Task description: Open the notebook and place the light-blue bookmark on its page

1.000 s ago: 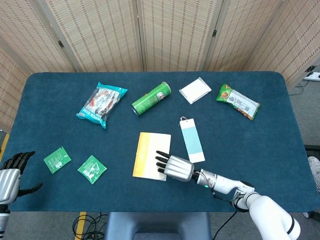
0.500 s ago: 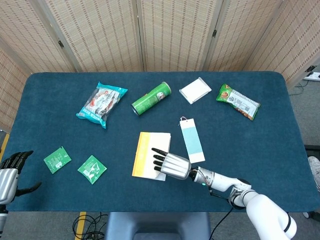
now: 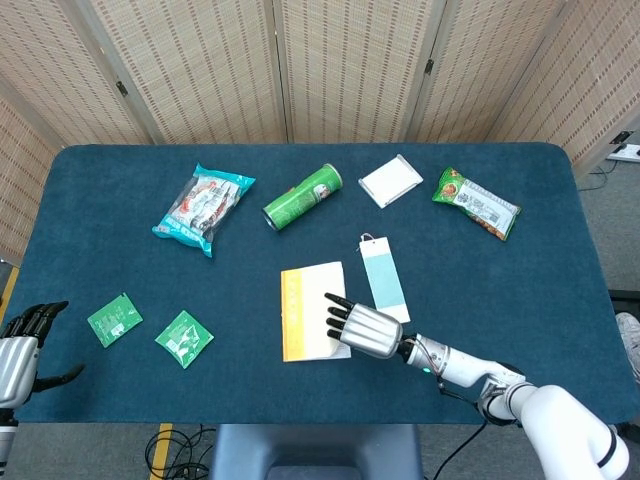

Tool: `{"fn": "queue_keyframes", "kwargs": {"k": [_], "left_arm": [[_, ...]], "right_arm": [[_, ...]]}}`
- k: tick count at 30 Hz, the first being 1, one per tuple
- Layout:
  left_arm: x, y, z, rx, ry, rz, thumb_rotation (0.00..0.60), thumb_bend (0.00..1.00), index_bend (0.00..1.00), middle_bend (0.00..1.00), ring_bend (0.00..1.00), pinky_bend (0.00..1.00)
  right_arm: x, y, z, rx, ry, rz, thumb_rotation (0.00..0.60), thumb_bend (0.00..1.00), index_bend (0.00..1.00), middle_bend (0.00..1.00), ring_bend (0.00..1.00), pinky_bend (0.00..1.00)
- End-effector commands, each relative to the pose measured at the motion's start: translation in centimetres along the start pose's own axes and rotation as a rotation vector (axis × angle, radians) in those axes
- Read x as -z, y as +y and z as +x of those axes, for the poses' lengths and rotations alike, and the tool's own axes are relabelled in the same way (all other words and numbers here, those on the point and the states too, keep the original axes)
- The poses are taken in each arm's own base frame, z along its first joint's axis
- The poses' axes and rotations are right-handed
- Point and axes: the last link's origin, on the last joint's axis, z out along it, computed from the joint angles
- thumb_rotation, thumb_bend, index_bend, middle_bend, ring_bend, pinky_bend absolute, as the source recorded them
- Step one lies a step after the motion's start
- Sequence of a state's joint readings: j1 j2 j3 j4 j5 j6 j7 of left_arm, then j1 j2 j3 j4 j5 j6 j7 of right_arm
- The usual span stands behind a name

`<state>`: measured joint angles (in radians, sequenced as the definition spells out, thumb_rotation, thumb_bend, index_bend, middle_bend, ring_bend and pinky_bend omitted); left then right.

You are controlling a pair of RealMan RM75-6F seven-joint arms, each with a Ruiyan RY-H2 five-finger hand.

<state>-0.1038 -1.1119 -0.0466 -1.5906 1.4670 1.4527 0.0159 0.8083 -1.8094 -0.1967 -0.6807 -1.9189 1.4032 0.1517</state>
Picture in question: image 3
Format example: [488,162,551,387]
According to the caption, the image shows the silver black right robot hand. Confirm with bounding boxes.
[323,292,404,359]

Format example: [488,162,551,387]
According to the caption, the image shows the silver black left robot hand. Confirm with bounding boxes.
[0,300,85,409]

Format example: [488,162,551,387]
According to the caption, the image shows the teal white tasselled bookmark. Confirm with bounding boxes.
[356,232,412,325]

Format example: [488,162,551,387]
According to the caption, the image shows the yellow and white notebook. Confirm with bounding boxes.
[279,260,353,363]

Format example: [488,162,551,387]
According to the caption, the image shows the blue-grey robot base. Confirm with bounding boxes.
[208,423,425,480]

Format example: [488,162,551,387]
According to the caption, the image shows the green square sachet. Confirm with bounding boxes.
[154,309,215,370]
[86,292,144,349]

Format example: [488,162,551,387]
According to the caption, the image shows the green chips can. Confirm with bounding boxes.
[261,163,345,233]

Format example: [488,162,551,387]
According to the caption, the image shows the blue felt table cover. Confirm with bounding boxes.
[9,143,640,426]

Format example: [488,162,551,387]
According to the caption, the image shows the white plastic tray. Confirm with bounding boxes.
[357,153,425,210]

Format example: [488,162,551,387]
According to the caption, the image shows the green printed snack bag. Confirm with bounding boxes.
[431,166,522,243]

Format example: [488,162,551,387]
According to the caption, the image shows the teal snack bag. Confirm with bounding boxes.
[151,162,257,259]

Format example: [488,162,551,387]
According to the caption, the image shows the grey sneaker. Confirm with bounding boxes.
[614,312,640,374]

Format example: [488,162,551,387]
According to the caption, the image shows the white power strip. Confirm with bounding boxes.
[606,143,640,162]

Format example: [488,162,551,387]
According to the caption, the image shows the woven folding screen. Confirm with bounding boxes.
[0,0,640,266]

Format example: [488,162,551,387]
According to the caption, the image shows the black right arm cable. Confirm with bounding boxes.
[430,377,494,480]

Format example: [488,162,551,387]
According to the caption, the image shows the black floor cables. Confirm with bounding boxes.
[144,424,216,480]

